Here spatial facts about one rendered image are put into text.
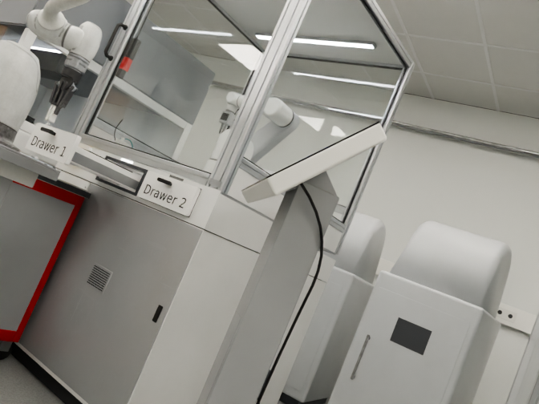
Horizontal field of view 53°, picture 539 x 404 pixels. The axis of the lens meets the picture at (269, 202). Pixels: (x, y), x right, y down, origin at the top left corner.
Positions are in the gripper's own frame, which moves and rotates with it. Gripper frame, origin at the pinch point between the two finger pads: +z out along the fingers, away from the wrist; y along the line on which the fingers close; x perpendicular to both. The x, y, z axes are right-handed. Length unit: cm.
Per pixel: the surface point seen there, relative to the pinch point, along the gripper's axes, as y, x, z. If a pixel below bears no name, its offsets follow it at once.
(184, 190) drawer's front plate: 71, 13, 9
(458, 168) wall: 71, 336, -119
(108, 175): 42.8, 3.1, 14.8
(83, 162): 41.7, -8.6, 14.3
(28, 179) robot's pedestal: 75, -48, 26
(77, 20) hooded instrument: -49, 22, -53
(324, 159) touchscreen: 141, -25, -6
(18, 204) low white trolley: 17.7, -8.5, 38.3
